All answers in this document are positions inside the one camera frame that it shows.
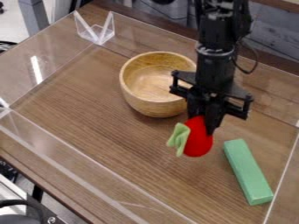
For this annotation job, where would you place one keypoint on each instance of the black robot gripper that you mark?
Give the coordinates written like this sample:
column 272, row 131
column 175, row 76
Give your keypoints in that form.
column 210, row 89

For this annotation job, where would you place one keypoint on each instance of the black equipment under table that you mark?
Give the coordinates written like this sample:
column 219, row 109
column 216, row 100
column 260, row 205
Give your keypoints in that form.
column 20, row 200

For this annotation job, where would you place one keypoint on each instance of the red felt fruit green leaf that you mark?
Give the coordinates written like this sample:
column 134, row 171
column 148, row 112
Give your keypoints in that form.
column 190, row 138

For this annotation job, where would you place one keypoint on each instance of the green rectangular block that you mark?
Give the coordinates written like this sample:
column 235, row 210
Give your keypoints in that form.
column 251, row 178

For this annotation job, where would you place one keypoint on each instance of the clear acrylic enclosure wall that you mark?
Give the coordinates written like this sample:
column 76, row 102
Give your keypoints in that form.
column 98, row 155

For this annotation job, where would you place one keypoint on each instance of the light wooden bowl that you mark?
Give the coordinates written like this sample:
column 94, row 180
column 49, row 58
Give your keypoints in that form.
column 146, row 78

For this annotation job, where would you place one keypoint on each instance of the clear acrylic corner bracket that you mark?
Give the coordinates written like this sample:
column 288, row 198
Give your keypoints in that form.
column 95, row 33

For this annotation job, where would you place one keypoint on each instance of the grey post behind table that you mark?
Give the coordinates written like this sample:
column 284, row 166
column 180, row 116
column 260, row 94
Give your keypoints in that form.
column 33, row 15

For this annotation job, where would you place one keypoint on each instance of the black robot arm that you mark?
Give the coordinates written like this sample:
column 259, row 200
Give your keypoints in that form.
column 223, row 24

